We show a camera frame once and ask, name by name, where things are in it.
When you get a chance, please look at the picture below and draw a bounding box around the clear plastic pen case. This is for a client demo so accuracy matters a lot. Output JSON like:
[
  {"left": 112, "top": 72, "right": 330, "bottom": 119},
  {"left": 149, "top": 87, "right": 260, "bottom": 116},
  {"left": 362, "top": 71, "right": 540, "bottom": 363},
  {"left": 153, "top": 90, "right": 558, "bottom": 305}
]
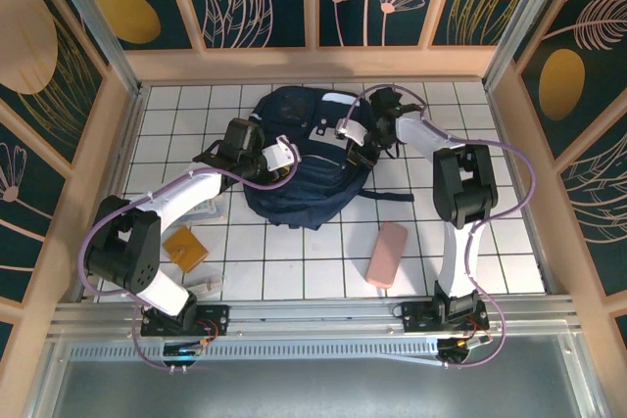
[{"left": 187, "top": 274, "right": 227, "bottom": 298}]

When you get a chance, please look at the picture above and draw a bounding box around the clear plastic stationery box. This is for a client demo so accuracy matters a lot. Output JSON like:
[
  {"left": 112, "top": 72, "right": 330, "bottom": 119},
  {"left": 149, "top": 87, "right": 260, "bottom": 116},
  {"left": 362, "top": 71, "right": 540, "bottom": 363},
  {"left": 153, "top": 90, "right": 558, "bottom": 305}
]
[{"left": 193, "top": 192, "right": 227, "bottom": 219}]

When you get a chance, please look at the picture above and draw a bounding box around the grey metal shelf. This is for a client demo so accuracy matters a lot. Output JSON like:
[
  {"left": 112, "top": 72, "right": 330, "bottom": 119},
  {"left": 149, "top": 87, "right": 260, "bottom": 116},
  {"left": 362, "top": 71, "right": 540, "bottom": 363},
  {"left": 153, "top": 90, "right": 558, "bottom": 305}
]
[{"left": 26, "top": 334, "right": 606, "bottom": 418}]

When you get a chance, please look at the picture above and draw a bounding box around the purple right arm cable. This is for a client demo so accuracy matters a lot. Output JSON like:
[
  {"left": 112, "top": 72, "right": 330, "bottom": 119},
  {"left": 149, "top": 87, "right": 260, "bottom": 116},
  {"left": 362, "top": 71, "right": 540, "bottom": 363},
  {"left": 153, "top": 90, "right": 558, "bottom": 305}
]
[{"left": 337, "top": 84, "right": 536, "bottom": 370}]

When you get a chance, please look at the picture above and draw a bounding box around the aluminium mounting rail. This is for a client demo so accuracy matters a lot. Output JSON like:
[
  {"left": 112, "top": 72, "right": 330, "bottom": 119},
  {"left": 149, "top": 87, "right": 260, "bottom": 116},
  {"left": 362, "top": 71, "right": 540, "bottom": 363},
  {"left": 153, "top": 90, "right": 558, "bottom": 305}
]
[{"left": 46, "top": 293, "right": 584, "bottom": 341}]

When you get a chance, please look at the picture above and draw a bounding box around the navy blue student backpack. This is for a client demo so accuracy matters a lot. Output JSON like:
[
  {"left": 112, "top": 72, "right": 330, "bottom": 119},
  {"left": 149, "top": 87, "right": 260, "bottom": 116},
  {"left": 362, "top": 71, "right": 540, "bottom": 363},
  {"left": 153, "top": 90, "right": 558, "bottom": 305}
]
[{"left": 243, "top": 86, "right": 415, "bottom": 231}]

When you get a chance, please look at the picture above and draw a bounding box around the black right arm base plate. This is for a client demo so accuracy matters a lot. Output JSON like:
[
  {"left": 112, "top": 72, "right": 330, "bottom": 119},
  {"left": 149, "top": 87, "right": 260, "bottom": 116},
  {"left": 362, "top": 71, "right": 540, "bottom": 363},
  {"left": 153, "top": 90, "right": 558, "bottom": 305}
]
[{"left": 400, "top": 298, "right": 491, "bottom": 336}]

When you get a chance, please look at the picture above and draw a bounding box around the pink pencil case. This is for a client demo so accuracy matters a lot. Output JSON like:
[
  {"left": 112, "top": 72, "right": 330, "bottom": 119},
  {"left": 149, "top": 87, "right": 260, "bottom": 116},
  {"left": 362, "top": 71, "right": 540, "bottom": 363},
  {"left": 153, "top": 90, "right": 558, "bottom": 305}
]
[{"left": 364, "top": 221, "right": 410, "bottom": 290}]

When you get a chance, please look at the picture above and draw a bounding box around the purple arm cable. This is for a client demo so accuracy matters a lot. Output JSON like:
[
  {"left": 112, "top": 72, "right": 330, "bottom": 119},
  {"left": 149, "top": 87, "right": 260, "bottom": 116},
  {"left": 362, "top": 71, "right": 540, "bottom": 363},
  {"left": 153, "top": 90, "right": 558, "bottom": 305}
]
[
  {"left": 79, "top": 143, "right": 301, "bottom": 373},
  {"left": 337, "top": 84, "right": 536, "bottom": 370}
]

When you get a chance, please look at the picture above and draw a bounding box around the orange sticky note pad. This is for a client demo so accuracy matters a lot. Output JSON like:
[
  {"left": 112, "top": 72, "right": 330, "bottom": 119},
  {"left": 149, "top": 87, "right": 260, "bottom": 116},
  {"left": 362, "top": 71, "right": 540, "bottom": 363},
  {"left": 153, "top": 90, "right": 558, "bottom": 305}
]
[{"left": 163, "top": 225, "right": 211, "bottom": 272}]

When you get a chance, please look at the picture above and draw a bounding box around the slotted grey cable tray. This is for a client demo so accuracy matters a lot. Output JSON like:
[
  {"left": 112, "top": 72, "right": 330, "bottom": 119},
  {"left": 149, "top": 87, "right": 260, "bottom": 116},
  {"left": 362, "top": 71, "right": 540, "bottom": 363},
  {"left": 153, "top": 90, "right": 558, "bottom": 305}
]
[{"left": 68, "top": 342, "right": 442, "bottom": 364}]

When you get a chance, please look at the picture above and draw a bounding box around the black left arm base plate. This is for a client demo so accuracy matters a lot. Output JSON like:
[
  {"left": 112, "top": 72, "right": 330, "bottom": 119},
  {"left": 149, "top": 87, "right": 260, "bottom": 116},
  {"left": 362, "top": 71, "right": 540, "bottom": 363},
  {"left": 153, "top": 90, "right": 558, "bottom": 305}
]
[{"left": 140, "top": 303, "right": 231, "bottom": 337}]

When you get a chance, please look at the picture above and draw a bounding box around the aluminium corner post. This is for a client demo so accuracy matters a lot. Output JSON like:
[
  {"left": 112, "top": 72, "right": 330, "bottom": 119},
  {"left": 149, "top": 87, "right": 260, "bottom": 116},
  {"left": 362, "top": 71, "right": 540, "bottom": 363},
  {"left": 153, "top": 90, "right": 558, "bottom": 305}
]
[
  {"left": 38, "top": 0, "right": 143, "bottom": 99},
  {"left": 482, "top": 0, "right": 575, "bottom": 89}
]

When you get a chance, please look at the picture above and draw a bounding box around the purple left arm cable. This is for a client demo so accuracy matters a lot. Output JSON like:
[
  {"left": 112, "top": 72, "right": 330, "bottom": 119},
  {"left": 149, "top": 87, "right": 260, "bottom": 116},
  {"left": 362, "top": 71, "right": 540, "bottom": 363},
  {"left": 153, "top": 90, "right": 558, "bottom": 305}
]
[{"left": 79, "top": 143, "right": 301, "bottom": 373}]

